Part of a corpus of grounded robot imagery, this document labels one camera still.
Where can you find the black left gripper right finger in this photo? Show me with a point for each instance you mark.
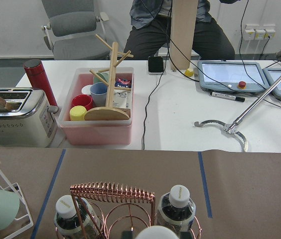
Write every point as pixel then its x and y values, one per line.
pixel 185 235

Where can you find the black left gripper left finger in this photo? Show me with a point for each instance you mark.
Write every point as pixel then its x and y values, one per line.
pixel 127 235

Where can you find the tea bottle white cap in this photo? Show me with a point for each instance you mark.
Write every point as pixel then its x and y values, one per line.
pixel 157 232

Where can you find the tea bottle in rack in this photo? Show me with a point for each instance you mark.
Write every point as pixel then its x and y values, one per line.
pixel 176 210
pixel 67 222

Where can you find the metal reacher grabber tool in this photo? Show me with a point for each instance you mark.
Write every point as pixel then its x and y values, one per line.
pixel 231 128

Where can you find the wooden mug tree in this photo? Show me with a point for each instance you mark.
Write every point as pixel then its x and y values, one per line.
pixel 108 112

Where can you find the yellow cup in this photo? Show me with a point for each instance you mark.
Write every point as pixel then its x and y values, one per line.
pixel 77 113

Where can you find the pink storage box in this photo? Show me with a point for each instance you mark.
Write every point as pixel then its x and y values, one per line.
pixel 100 132

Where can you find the red cup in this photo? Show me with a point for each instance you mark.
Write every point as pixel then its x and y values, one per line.
pixel 83 100

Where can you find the white toaster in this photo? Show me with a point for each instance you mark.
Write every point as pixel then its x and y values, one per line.
pixel 26 118

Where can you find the blue cup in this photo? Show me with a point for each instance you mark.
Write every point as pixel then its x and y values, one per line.
pixel 99 94

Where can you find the black marker pen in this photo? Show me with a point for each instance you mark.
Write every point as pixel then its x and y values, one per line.
pixel 226 96

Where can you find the teach pendant with red button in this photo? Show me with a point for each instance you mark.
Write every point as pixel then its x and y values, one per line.
pixel 231 77

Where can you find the black smartphone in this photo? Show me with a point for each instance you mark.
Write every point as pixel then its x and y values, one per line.
pixel 155 65

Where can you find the red thermos bottle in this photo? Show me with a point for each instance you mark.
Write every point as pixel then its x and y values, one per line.
pixel 37 76

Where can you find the grey office chair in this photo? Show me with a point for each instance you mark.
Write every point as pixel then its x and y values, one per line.
pixel 70 33

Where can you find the seated person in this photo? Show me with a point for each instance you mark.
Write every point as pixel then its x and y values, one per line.
pixel 157 22

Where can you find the copper wire bottle rack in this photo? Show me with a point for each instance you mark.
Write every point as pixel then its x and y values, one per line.
pixel 120 208

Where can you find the white wire mug rack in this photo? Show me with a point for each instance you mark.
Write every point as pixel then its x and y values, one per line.
pixel 15 217

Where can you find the wooden post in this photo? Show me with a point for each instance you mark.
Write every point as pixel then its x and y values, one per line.
pixel 182 33

